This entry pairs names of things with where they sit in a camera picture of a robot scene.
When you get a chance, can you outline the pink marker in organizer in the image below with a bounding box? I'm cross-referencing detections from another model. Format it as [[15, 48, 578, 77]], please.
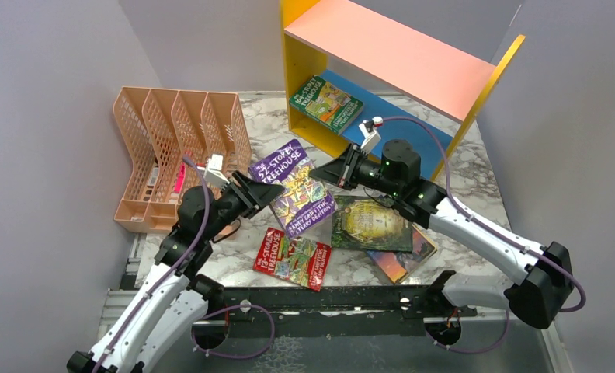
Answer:
[[172, 161, 186, 195]]

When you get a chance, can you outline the purple 52-storey treehouse book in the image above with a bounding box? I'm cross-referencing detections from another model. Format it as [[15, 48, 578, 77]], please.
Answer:
[[248, 139, 337, 239]]

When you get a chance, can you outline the orange plastic file organizer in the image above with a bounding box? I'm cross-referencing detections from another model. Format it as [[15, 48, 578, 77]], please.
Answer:
[[113, 86, 252, 233]]

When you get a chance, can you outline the yellow pink blue bookshelf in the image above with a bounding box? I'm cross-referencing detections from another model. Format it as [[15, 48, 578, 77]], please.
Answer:
[[280, 1, 524, 155]]

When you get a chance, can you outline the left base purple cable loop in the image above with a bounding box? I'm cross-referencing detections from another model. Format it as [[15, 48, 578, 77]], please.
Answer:
[[191, 303, 276, 361]]

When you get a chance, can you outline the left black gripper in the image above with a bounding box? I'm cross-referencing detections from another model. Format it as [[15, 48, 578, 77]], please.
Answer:
[[203, 170, 285, 242]]

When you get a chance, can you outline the green 104-storey treehouse book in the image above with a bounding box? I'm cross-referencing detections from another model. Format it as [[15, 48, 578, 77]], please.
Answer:
[[289, 75, 364, 135]]

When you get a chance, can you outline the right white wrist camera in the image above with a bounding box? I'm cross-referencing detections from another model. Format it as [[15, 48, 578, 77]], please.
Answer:
[[358, 116, 384, 154]]

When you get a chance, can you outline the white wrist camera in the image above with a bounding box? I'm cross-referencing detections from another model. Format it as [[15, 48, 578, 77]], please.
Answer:
[[197, 153, 229, 190], [358, 116, 384, 154]]

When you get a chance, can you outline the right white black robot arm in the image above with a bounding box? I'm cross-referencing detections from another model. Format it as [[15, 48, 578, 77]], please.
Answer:
[[309, 140, 575, 329]]

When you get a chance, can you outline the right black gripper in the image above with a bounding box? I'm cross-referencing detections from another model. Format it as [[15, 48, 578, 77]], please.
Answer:
[[310, 142, 402, 198]]

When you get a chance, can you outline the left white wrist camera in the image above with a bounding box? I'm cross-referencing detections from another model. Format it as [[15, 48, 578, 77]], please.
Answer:
[[197, 153, 229, 190]]

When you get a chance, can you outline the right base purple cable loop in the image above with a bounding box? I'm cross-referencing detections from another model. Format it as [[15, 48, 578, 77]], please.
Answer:
[[423, 309, 510, 355]]

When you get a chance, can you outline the dark green Alice book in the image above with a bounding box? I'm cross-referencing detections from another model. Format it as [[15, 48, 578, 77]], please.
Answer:
[[331, 195, 413, 253]]

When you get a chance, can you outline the red 13-storey treehouse book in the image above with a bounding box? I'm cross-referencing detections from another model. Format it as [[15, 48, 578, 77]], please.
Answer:
[[252, 228, 332, 291]]

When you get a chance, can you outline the black mounting rail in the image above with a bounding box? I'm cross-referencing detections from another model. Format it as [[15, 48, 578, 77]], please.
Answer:
[[191, 284, 478, 351]]

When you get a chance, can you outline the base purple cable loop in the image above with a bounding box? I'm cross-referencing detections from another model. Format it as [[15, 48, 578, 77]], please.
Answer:
[[191, 303, 276, 361], [423, 309, 510, 355]]

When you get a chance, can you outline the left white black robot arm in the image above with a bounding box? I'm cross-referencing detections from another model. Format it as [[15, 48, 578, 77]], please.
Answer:
[[66, 171, 284, 372]]

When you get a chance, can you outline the Jane Eyre book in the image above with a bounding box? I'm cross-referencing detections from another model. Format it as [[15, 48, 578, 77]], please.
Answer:
[[367, 224, 437, 284]]

